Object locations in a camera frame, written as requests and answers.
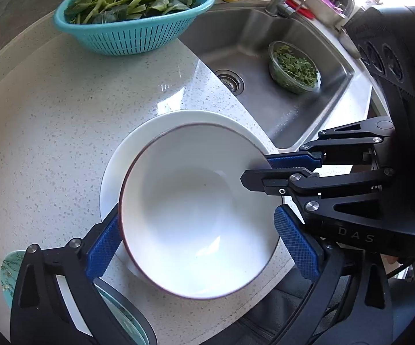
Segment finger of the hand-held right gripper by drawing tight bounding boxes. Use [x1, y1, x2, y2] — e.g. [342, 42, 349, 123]
[240, 167, 396, 223]
[265, 116, 395, 169]

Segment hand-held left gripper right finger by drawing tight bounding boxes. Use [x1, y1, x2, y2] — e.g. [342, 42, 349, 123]
[273, 205, 395, 345]

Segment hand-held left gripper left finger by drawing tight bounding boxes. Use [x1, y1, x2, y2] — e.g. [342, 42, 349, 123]
[10, 203, 122, 345]

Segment large white red-flowered bowl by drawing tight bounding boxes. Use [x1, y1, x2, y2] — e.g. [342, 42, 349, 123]
[118, 124, 283, 300]

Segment teal floral plate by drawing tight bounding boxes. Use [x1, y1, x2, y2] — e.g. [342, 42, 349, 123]
[0, 250, 158, 345]

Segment plain white plate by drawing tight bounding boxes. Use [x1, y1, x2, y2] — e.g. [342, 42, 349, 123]
[99, 110, 278, 281]

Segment stainless steel sink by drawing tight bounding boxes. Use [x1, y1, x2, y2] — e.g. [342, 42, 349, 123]
[179, 5, 357, 152]

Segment glass bowl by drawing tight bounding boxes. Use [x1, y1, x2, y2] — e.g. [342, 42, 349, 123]
[268, 41, 322, 95]

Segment chopped green herbs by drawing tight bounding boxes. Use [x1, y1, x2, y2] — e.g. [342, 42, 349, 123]
[274, 45, 319, 89]

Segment sink drain strainer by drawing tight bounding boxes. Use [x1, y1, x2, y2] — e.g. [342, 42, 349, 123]
[215, 70, 246, 96]

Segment red cloth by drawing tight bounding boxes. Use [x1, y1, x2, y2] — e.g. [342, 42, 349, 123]
[285, 0, 316, 18]

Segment teal plastic colander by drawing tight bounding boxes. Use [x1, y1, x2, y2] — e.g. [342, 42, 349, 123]
[53, 0, 216, 56]

